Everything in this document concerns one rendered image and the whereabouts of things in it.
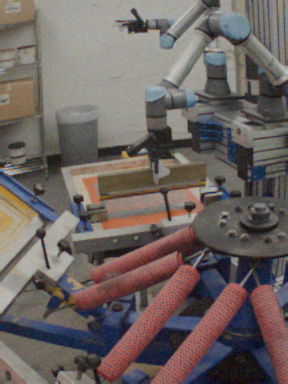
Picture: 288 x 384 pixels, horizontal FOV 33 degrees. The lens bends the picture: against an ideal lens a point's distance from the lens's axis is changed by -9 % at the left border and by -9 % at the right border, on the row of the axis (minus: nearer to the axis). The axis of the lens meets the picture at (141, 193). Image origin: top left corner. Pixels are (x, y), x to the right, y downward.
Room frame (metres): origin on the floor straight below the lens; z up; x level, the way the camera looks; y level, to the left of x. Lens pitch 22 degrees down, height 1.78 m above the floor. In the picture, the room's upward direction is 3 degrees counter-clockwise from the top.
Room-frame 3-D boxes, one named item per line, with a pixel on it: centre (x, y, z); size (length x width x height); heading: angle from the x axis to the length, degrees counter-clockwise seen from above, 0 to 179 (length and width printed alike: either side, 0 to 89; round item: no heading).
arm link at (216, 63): (2.67, -0.43, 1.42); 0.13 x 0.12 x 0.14; 176
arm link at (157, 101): (1.82, -0.07, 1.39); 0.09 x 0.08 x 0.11; 114
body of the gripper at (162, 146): (1.82, -0.07, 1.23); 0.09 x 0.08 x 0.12; 103
